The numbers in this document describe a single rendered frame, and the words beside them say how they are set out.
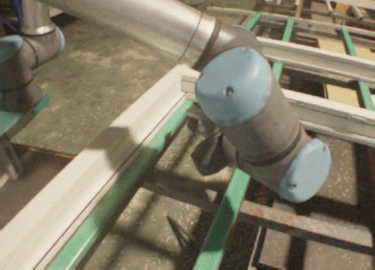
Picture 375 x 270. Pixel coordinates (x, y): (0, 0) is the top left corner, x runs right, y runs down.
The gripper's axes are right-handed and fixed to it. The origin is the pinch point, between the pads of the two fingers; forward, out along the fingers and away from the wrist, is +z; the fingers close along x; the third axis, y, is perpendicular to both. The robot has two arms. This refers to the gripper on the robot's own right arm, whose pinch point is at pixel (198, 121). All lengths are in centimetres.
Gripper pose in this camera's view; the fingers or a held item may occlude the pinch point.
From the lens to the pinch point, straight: 63.9
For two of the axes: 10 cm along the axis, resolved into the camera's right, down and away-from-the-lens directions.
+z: -4.2, -2.4, 8.8
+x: -3.9, -8.2, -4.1
